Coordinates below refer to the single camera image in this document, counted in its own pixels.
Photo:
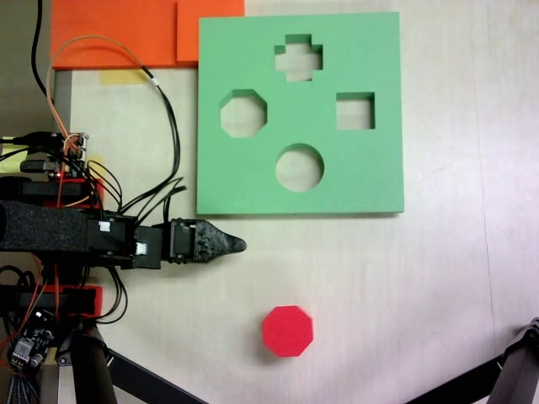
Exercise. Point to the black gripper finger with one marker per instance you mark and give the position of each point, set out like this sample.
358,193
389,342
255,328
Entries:
221,240
208,254

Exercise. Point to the red octagonal pillar block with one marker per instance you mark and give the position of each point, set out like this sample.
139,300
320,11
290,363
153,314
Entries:
287,330

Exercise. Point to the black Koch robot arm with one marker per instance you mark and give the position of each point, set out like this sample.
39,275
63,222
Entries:
50,229

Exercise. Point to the flat black tripod brace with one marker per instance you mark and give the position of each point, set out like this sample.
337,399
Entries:
459,385
147,381

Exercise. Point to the green shape-sorting board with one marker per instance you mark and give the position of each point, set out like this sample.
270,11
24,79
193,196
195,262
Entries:
358,177

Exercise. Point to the thick black tripod leg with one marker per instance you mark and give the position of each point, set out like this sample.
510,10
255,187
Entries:
90,370
520,362

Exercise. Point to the yellow tape strip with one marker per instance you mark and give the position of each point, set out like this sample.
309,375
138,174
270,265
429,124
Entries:
122,77

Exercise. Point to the black power converter board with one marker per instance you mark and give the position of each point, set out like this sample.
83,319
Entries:
31,343

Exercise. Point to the yellow sticky note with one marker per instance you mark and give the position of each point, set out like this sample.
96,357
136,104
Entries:
10,157

